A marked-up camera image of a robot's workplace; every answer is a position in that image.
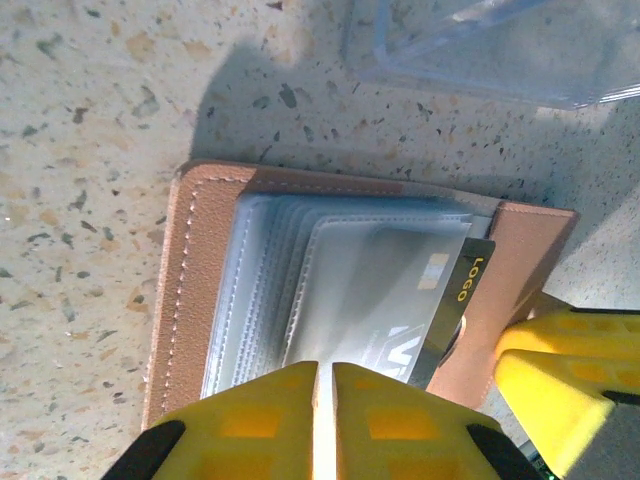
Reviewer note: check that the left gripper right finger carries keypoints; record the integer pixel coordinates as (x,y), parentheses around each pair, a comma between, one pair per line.
(400,440)

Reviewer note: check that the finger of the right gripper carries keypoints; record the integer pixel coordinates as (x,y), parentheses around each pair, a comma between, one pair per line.
(560,380)

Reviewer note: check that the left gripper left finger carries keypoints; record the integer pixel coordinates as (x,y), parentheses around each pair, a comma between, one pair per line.
(240,440)

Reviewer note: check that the black card with gold logo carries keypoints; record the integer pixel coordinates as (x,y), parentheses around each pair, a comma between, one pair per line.
(465,280)

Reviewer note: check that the tan leather card holder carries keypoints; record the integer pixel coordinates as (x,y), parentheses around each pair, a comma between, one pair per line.
(200,225)

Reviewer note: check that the clear plastic box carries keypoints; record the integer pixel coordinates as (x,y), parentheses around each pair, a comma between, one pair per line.
(500,60)

